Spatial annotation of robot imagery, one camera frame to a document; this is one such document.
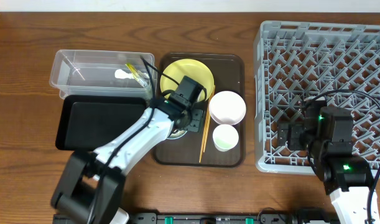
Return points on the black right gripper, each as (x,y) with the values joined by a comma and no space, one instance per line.
(285,137)

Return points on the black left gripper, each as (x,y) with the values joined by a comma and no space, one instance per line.
(196,121)

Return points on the light blue bowl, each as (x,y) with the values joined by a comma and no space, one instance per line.
(177,134)

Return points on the pink bowl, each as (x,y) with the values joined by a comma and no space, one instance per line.
(227,107)

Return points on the pale green cup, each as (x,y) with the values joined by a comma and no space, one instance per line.
(225,137)

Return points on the yellow round plate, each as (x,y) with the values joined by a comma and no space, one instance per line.
(194,69)

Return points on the white tissue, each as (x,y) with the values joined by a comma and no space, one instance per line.
(121,74)

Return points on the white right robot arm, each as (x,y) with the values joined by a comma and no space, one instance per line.
(326,135)

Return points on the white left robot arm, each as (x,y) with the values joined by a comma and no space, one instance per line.
(91,185)

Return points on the grey dishwasher rack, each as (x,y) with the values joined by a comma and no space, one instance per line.
(296,60)

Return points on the black waste tray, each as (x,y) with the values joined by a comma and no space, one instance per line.
(88,122)

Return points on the clear plastic waste bin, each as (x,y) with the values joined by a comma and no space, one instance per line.
(91,72)

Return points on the dark brown serving tray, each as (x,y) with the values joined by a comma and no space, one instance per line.
(228,73)

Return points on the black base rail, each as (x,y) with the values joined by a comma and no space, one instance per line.
(265,216)

